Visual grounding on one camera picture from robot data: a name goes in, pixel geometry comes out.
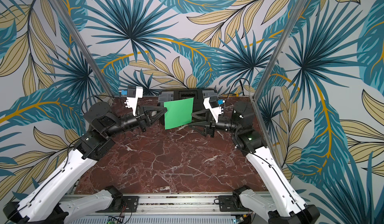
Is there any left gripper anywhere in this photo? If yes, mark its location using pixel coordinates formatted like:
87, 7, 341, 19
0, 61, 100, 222
103, 104, 168, 137

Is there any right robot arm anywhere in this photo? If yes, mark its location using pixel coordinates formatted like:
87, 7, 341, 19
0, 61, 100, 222
189, 98, 320, 224

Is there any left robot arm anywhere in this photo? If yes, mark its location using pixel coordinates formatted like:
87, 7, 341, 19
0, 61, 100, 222
3, 102, 167, 224

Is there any black plastic toolbox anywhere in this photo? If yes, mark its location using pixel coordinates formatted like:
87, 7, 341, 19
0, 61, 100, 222
158, 89, 218, 130

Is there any yellow utility knife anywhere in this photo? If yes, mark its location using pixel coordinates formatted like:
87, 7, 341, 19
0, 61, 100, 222
222, 94, 239, 98

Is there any small circuit board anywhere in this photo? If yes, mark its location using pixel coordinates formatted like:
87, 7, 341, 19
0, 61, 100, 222
106, 216, 125, 224

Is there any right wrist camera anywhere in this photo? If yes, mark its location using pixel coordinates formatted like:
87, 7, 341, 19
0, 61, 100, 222
203, 96, 225, 123

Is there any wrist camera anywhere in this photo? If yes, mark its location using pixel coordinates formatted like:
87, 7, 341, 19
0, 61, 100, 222
203, 96, 225, 123
119, 86, 144, 116

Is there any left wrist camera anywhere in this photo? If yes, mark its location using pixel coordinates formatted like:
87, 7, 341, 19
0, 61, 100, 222
119, 86, 144, 116

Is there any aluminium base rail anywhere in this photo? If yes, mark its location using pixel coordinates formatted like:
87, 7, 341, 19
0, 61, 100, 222
44, 192, 307, 224

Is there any left aluminium frame post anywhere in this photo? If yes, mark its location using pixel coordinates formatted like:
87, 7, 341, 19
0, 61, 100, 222
49, 0, 115, 97

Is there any aluminium frame post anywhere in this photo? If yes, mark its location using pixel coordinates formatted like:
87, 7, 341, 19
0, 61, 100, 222
49, 0, 115, 97
253, 0, 307, 104

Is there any right aluminium frame post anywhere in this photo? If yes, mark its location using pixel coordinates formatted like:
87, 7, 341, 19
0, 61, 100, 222
253, 0, 307, 104

